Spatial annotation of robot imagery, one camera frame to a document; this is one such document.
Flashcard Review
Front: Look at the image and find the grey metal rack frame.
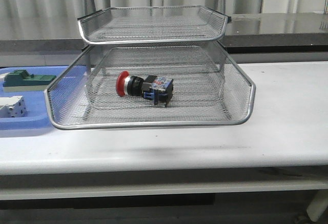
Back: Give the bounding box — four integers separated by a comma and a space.
74, 0, 229, 75

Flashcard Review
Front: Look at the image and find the wire holder on counter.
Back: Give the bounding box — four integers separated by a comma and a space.
323, 0, 328, 14

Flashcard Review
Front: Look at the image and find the blue plastic tray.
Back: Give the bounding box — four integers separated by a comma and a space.
0, 65, 85, 138

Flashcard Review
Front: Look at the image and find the green terminal block module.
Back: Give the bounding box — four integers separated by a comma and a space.
3, 70, 56, 92

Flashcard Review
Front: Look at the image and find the white table leg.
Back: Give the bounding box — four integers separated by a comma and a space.
306, 190, 328, 222

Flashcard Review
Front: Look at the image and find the mesh tray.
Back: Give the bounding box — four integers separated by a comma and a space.
44, 41, 256, 130
77, 5, 230, 45

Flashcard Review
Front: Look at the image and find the grey stone counter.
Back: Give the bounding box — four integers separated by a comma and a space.
1, 13, 327, 67

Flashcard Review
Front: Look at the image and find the white circuit breaker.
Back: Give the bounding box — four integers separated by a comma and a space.
1, 96, 27, 118

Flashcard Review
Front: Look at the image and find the red emergency stop button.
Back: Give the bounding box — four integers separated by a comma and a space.
115, 71, 174, 107

